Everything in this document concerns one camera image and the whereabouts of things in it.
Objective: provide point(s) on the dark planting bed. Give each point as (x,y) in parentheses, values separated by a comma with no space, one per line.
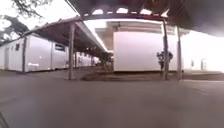
(116,76)

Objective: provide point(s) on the white building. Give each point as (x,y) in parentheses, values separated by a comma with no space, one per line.
(136,50)
(38,53)

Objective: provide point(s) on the grey concrete path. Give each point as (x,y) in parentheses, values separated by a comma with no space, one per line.
(110,103)

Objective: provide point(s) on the dark leafy plant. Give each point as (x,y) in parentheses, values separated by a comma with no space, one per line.
(160,56)

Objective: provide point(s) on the side canopy roof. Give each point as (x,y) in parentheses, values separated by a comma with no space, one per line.
(58,31)

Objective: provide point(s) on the dark covered walkway roof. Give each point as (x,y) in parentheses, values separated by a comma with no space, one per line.
(186,10)

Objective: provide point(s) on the tree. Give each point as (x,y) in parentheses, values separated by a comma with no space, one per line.
(15,26)

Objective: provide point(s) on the canopy support post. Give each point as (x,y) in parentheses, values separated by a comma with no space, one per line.
(179,53)
(165,40)
(71,53)

